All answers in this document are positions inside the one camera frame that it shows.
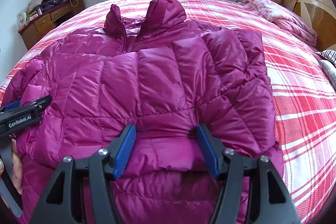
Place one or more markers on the brown wooden desk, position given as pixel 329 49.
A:
pixel 44 23

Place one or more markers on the pink floral quilt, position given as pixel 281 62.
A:
pixel 283 16

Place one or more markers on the person's left hand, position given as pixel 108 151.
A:
pixel 17 166

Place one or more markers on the pale floral pillow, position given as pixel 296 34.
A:
pixel 329 69

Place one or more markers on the dark clothes pile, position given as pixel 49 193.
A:
pixel 51 5

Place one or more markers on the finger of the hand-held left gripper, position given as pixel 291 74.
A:
pixel 29 116

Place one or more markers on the striped pillow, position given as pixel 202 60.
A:
pixel 329 56

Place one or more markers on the white plastic bag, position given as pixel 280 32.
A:
pixel 35 2

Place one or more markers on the red plaid bed sheet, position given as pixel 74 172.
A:
pixel 302 108

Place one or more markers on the magenta down jacket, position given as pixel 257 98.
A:
pixel 162 87

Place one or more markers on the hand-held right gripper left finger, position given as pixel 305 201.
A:
pixel 125 150

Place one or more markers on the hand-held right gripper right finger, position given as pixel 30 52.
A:
pixel 207 150

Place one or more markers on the cream wooden headboard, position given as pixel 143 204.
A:
pixel 317 8

